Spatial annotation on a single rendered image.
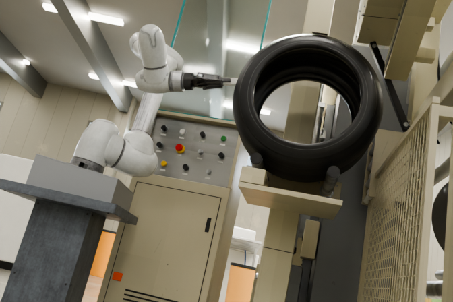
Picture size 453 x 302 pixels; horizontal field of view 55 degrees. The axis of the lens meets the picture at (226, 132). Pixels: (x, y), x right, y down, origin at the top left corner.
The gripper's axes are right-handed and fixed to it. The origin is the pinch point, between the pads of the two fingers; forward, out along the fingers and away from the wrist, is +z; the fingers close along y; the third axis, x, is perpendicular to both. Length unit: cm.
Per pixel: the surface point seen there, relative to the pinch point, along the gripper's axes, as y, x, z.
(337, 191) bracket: 24, 40, 45
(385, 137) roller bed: 19, 17, 65
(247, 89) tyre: -12.0, 9.0, 8.6
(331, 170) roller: -11, 40, 40
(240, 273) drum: 267, 72, -22
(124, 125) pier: 684, -223, -342
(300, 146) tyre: -12.2, 31.6, 28.9
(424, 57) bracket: 7, -14, 79
